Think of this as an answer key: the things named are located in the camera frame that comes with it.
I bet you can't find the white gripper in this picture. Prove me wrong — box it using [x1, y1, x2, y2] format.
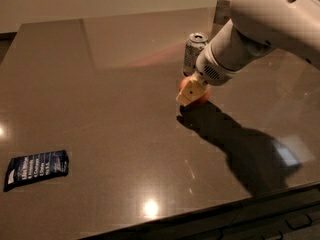
[175, 19, 276, 107]

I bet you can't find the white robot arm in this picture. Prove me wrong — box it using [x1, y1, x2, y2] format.
[177, 0, 320, 106]

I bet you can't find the silver 7up can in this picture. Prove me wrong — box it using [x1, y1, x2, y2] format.
[183, 32, 208, 76]

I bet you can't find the steel snack dispenser base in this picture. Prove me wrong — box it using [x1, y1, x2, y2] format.
[213, 0, 230, 25]

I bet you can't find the dark blue snack bar wrapper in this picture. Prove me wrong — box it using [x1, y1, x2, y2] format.
[3, 150, 69, 192]

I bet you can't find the dark drawer handle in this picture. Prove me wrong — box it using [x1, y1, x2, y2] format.
[286, 214, 312, 230]

